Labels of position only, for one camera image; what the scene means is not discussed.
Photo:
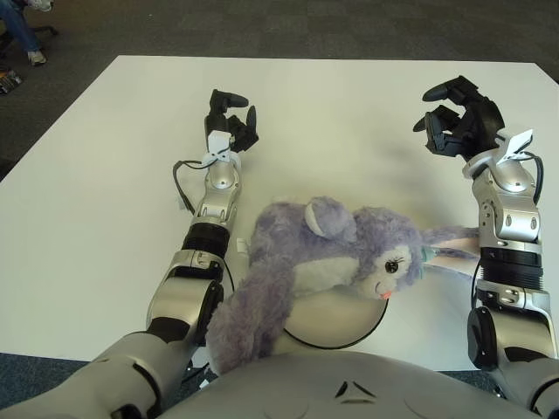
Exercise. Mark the purple plush bunny doll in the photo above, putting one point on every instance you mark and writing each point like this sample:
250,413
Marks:
305,244

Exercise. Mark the white plate with black rim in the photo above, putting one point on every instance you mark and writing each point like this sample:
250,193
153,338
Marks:
336,323

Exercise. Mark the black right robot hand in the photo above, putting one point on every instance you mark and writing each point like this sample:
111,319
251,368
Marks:
471,118

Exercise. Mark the dark box with orange print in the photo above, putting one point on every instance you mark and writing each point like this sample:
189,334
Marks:
9,80

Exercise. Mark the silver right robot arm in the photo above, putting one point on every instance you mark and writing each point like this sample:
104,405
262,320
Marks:
511,244

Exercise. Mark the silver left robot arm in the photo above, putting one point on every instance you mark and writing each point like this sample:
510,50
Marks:
209,209

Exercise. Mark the black metal stand frame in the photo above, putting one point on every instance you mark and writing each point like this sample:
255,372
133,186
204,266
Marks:
198,373

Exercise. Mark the black chair wheel base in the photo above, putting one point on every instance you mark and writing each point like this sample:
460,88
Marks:
46,29

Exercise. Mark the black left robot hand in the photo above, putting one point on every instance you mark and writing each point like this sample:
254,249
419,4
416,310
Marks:
238,126

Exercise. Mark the silver robot torso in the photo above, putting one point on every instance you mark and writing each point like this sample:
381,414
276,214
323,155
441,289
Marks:
349,388

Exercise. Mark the person in blue jeans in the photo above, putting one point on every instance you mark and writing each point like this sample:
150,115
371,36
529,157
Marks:
22,28

